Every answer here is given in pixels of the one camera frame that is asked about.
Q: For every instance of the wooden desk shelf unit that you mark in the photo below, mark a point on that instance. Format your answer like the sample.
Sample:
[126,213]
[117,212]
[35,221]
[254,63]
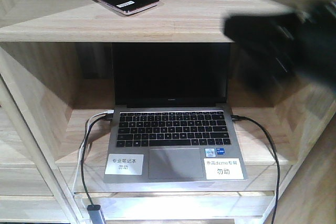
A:
[45,102]

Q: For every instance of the silver laptop computer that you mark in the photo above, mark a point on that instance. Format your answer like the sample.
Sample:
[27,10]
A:
[172,122]

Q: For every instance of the grey usb hub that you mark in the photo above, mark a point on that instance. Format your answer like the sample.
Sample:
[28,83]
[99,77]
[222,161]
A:
[96,214]

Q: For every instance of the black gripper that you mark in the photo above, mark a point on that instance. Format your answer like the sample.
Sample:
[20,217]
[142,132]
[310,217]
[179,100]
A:
[279,46]

